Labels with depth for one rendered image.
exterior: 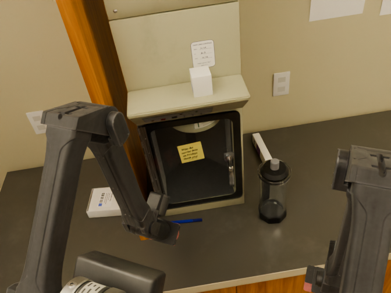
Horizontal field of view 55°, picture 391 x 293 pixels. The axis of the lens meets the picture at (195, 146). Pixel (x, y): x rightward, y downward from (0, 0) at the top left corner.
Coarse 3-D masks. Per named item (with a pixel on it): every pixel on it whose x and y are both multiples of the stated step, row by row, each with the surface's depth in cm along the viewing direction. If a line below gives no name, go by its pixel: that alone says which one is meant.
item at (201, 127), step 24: (192, 120) 111; (216, 120) 112; (240, 120) 113; (168, 144) 116; (216, 144) 119; (240, 144) 120; (168, 168) 123; (192, 168) 124; (216, 168) 126; (240, 168) 127; (168, 192) 131; (192, 192) 132; (216, 192) 134; (240, 192) 135
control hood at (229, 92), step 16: (224, 80) 102; (240, 80) 101; (128, 96) 101; (144, 96) 100; (160, 96) 100; (176, 96) 99; (192, 96) 98; (208, 96) 97; (224, 96) 96; (240, 96) 96; (128, 112) 96; (144, 112) 95; (160, 112) 95; (176, 112) 98
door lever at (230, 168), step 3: (228, 156) 122; (225, 159) 123; (228, 159) 122; (231, 159) 123; (228, 162) 122; (228, 165) 121; (231, 165) 120; (228, 168) 120; (231, 168) 119; (231, 171) 120; (231, 174) 121; (231, 177) 122; (231, 180) 123; (231, 183) 124
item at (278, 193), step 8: (280, 160) 125; (288, 176) 119; (264, 184) 122; (280, 184) 119; (264, 192) 125; (272, 192) 123; (280, 192) 123; (264, 200) 127; (272, 200) 125; (280, 200) 126; (264, 208) 130; (272, 208) 128; (280, 208) 129; (272, 216) 131
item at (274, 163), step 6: (270, 162) 123; (276, 162) 118; (282, 162) 122; (264, 168) 121; (270, 168) 121; (276, 168) 119; (282, 168) 120; (288, 168) 122; (264, 174) 120; (270, 174) 119; (276, 174) 119; (282, 174) 119; (276, 180) 119
